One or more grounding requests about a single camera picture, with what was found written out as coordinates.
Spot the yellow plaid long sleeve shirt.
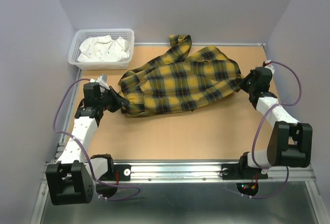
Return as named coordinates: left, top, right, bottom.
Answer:
left=118, top=35, right=243, bottom=117

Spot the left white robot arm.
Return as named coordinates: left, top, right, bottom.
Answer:
left=45, top=78, right=129, bottom=205

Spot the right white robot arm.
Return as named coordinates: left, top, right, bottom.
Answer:
left=237, top=64, right=312, bottom=178

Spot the white long sleeve shirt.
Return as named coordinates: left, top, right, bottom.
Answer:
left=77, top=35, right=130, bottom=62

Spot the white perforated plastic basket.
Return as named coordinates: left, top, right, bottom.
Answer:
left=68, top=28, right=135, bottom=70

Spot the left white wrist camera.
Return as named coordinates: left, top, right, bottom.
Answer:
left=89, top=74, right=110, bottom=93

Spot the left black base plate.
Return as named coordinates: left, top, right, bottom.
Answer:
left=93, top=164, right=131, bottom=182

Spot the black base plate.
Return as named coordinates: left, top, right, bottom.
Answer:
left=93, top=164, right=131, bottom=182
left=220, top=164, right=268, bottom=180

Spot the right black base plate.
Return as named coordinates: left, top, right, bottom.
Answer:
left=220, top=164, right=268, bottom=180

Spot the aluminium mounting rail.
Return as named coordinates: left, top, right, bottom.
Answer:
left=41, top=159, right=317, bottom=183

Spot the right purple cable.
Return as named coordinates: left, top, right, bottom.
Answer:
left=241, top=60, right=302, bottom=199

